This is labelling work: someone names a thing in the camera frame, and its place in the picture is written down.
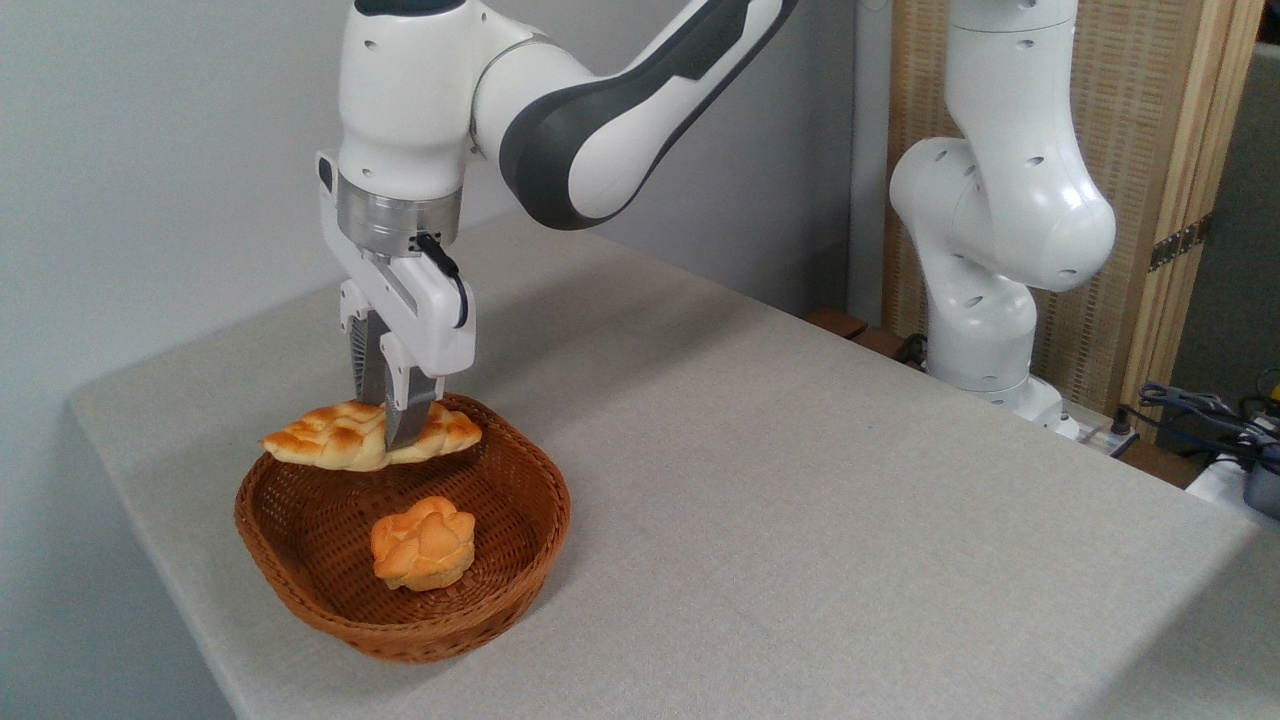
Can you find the metal screen hinge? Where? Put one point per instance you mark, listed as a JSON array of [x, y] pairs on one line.
[[1178, 243]]

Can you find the white power strip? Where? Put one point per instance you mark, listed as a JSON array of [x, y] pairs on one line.
[[1218, 482]]

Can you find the black plug at robot base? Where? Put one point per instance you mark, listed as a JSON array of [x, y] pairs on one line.
[[1122, 422]]

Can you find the brown wooden block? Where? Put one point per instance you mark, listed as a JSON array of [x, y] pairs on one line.
[[835, 322], [880, 343]]

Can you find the brown wicker basket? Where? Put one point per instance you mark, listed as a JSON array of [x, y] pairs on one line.
[[330, 500]]

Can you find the long braided bread loaf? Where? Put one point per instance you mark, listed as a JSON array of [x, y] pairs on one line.
[[335, 440]]

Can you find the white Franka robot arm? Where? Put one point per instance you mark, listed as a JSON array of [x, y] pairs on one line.
[[600, 120]]

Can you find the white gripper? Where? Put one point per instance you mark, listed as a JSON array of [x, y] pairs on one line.
[[435, 320]]

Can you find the round golden bread roll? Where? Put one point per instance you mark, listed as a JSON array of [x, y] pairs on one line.
[[425, 545]]

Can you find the grey box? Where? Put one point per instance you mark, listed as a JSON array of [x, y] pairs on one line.
[[1264, 492]]

